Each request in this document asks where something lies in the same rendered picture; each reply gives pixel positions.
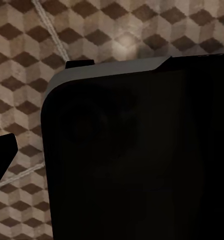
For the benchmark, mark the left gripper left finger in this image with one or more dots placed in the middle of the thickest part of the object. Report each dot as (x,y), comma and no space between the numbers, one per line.
(8,150)

